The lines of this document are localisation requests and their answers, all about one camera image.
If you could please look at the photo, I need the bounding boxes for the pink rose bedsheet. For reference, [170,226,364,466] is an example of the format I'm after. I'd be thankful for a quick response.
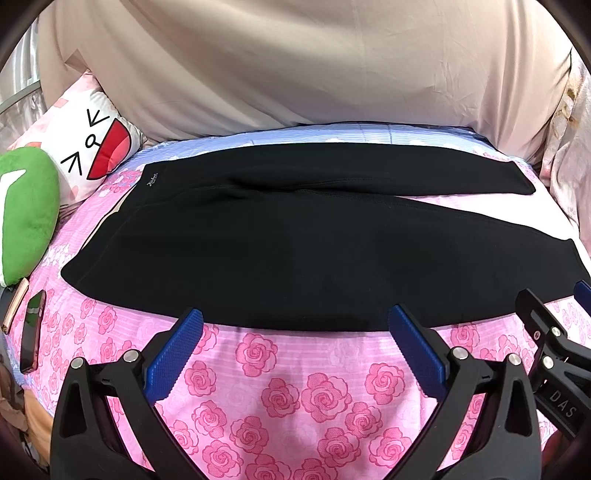
[18,121,591,480]

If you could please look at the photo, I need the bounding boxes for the floral pink curtain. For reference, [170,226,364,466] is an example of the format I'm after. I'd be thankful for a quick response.
[540,52,591,248]

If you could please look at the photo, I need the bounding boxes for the beige curtain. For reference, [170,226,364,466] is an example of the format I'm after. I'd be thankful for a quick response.
[38,1,572,158]

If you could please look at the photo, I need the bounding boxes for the black pants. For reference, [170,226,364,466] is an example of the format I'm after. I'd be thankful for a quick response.
[61,143,589,332]

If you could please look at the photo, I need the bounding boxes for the gold smartphone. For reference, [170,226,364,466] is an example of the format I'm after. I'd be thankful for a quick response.
[0,278,29,335]

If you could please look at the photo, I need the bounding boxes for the white cartoon face pillow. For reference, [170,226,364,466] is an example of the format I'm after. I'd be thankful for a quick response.
[9,71,145,208]

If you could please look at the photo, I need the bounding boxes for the red smartphone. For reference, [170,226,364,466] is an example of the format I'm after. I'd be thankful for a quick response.
[19,290,46,375]

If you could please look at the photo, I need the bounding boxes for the green plush pillow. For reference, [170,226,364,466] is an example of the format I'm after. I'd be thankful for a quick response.
[1,147,60,287]

